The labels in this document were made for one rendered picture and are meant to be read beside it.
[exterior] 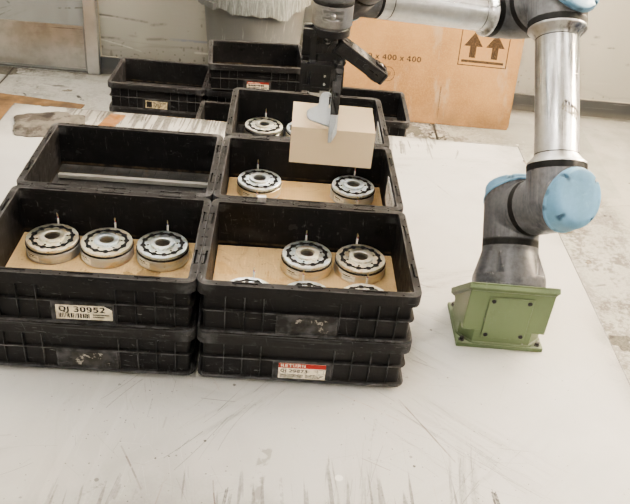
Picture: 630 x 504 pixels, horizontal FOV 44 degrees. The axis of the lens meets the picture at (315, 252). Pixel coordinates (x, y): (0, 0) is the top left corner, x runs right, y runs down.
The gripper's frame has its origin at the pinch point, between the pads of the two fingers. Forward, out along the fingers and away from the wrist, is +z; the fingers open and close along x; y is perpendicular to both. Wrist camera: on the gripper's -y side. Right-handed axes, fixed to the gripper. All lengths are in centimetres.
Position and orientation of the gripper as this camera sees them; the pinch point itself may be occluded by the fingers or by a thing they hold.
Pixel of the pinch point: (332, 127)
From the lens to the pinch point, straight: 154.5
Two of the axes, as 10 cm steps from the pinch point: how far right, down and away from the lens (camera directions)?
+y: -10.0, -0.7, -0.4
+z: -0.8, 8.3, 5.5
